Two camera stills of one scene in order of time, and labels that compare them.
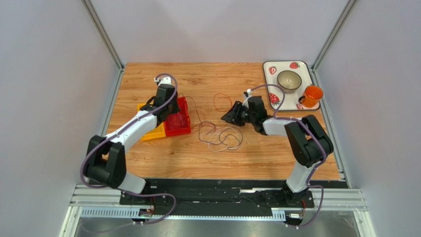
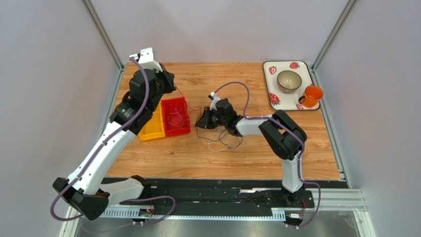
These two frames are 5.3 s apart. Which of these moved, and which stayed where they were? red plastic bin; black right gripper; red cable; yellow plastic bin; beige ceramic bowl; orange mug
Moved: red cable; black right gripper
Stayed: beige ceramic bowl; red plastic bin; orange mug; yellow plastic bin
